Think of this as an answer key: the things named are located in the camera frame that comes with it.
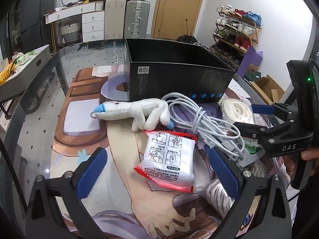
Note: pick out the person's right hand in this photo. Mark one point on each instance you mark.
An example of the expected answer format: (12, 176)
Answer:
(309, 154)

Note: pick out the yellow bag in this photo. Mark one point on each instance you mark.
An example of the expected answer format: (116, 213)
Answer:
(5, 74)

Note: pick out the wooden door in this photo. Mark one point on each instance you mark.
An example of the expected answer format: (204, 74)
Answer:
(179, 10)

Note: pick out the printed desk mat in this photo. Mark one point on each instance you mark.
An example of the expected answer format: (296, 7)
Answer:
(82, 129)

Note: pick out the open cardboard box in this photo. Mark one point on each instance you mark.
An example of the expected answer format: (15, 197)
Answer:
(266, 87)

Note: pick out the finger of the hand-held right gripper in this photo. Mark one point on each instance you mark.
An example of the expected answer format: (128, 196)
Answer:
(261, 108)
(249, 129)

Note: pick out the white green packaging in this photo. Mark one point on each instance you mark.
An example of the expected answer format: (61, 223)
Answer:
(23, 57)

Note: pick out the black refrigerator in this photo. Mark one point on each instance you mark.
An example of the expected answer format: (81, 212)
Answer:
(35, 17)

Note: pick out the dark green box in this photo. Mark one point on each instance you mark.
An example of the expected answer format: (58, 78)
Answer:
(253, 76)

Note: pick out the red white packet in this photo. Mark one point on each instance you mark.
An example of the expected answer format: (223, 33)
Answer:
(167, 159)

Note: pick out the wicker basket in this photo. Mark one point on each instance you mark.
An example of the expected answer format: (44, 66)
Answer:
(69, 32)

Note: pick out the person's right forearm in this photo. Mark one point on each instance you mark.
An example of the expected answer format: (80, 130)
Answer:
(306, 214)

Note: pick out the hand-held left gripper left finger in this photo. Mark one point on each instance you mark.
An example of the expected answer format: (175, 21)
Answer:
(92, 171)

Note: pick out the white plush toy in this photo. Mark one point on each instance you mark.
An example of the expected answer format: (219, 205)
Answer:
(129, 109)

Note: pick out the purple bag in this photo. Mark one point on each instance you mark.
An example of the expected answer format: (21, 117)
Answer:
(251, 59)

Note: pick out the green white packet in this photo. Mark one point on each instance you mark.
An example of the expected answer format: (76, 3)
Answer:
(250, 150)

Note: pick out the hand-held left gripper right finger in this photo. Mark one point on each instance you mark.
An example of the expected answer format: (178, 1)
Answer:
(223, 169)

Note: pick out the black cardboard box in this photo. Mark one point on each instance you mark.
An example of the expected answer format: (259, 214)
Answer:
(174, 79)

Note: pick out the grey coffee table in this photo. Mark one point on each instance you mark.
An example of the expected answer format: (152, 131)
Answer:
(22, 77)

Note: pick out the beige suitcase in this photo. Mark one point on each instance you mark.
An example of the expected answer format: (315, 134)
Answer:
(114, 17)

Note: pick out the dark glass cabinet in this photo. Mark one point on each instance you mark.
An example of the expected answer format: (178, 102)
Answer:
(10, 34)

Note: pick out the white drawer dresser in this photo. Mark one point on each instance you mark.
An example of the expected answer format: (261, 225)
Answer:
(92, 20)

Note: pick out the silver suitcase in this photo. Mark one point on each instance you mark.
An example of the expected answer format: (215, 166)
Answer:
(137, 20)

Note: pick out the black umbrella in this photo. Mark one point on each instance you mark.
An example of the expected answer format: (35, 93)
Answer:
(185, 38)

